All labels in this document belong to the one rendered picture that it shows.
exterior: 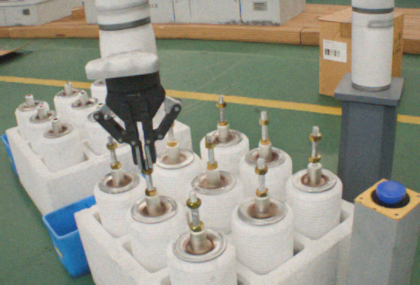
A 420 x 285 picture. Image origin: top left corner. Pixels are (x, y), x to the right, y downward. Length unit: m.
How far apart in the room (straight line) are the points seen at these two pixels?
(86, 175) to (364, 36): 0.68
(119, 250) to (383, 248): 0.42
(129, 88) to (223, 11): 2.19
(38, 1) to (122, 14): 3.22
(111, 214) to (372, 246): 0.43
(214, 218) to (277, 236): 0.13
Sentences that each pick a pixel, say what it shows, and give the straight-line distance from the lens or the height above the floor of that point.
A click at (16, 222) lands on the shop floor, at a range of 1.27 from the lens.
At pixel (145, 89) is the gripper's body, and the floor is 0.45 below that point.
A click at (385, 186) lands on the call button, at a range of 0.62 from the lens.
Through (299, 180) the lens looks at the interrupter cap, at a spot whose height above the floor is 0.25.
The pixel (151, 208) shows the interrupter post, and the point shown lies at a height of 0.26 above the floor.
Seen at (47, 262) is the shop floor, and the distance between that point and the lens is 1.10.
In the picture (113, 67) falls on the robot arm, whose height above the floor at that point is 0.51.
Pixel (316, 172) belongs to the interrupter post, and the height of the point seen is 0.27.
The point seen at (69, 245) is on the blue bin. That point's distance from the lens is 0.97.
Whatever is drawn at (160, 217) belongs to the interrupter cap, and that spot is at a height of 0.25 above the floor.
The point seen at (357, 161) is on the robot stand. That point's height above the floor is 0.14.
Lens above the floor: 0.65
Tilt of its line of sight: 24 degrees down
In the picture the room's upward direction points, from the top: 5 degrees counter-clockwise
